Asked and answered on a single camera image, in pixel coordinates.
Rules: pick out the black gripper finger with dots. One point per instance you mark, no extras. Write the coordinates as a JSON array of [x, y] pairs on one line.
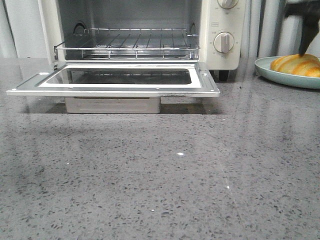
[[309, 10]]

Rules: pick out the golden croissant bread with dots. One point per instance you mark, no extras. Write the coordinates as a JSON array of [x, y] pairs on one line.
[[306, 65]]

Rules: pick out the oven glass door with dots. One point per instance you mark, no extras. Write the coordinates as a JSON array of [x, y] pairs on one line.
[[121, 80]]

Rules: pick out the upper oven control knob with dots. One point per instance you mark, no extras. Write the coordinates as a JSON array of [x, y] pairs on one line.
[[227, 4]]

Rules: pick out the oven control knob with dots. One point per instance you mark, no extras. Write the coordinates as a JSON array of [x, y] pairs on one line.
[[227, 4], [224, 42]]

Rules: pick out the lower oven control knob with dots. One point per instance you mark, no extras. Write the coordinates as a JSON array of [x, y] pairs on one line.
[[224, 42]]

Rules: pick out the white Toshiba toaster oven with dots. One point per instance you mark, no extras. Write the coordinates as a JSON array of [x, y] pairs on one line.
[[216, 62]]

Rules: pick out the grey curtain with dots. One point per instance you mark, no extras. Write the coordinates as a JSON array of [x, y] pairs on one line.
[[33, 28]]

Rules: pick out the light green plate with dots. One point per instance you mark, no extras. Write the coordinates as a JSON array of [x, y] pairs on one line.
[[262, 67]]

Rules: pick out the metal wire oven rack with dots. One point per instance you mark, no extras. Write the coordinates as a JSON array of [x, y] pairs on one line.
[[130, 46]]

